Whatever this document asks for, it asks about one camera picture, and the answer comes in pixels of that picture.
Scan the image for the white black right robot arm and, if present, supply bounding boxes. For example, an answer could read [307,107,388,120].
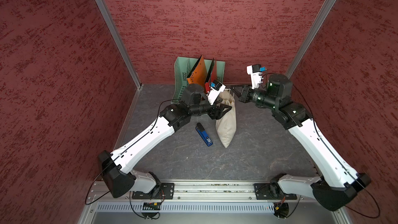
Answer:
[230,74,371,211]

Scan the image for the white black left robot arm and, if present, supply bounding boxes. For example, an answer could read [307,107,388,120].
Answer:
[98,80,231,198]

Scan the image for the beige cloth drawstring soil bag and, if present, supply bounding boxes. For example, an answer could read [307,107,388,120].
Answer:
[216,89,237,148]

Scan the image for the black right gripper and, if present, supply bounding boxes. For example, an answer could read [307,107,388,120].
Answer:
[230,82,279,108]

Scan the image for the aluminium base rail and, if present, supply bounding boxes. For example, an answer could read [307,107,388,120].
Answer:
[79,180,351,224]

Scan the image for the aluminium left corner post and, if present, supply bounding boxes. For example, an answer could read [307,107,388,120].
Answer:
[95,0,142,90]

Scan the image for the blue black stapler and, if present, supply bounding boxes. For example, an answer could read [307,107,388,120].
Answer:
[195,122,213,147]

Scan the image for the orange perforated folder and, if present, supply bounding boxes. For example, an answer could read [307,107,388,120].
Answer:
[187,55,207,88]

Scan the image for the red perforated folder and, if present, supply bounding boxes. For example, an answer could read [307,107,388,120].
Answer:
[205,59,217,93]

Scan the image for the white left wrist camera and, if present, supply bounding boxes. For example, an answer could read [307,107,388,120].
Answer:
[207,80,226,105]

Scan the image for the aluminium right corner post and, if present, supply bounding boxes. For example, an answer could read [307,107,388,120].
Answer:
[285,0,337,78]

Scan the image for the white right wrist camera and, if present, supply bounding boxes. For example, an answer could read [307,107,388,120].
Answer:
[246,64,267,90]

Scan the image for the green plastic file organizer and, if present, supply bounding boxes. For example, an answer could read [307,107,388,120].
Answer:
[172,57,226,103]

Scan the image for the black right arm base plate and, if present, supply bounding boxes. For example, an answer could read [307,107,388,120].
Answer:
[254,183,297,201]

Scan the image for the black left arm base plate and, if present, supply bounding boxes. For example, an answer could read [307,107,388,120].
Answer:
[131,183,175,200]

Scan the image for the aluminium corner post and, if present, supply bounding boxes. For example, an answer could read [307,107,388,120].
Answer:
[95,0,142,90]
[285,0,337,78]

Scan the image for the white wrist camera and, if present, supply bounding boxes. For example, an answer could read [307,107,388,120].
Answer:
[207,80,226,105]
[246,64,267,90]

